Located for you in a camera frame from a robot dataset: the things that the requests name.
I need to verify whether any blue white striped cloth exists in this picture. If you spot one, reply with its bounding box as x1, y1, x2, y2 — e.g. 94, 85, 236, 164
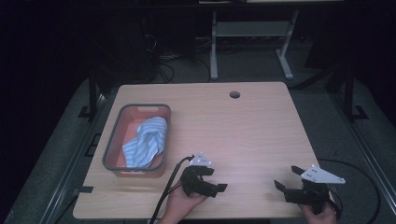
121, 116, 168, 169

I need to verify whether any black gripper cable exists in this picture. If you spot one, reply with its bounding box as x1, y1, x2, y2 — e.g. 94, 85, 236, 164
148, 154, 196, 224
317, 157, 382, 224

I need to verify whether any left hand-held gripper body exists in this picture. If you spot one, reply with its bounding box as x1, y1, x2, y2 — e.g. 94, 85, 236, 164
179, 151, 219, 199

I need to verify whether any person's left hand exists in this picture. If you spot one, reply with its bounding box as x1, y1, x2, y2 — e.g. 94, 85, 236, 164
159, 180, 207, 224

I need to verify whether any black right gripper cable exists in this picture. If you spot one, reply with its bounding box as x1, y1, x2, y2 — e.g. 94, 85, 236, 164
317, 157, 382, 224

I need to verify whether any tangle of black floor cables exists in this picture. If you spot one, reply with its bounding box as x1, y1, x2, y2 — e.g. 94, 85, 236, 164
143, 33, 213, 86

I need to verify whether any person's right hand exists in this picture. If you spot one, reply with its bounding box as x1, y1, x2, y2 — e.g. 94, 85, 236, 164
299, 200, 339, 224

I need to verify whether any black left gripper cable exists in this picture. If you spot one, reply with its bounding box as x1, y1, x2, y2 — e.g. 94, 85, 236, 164
148, 154, 196, 224

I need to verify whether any grey metal table frame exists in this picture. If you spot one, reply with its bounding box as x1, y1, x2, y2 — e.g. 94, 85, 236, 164
209, 9, 301, 82

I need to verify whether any aluminium floor rail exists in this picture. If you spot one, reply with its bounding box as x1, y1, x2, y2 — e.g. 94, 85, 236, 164
329, 91, 396, 217
38, 91, 118, 224

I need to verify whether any pink basket with grey rim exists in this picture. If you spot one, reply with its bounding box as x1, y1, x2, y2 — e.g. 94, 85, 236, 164
101, 103, 173, 179

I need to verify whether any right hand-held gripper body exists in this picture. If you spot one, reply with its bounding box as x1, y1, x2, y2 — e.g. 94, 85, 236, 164
284, 164, 347, 216

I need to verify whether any black metal stand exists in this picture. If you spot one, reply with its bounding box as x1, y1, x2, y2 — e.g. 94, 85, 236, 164
342, 66, 369, 121
78, 69, 100, 119

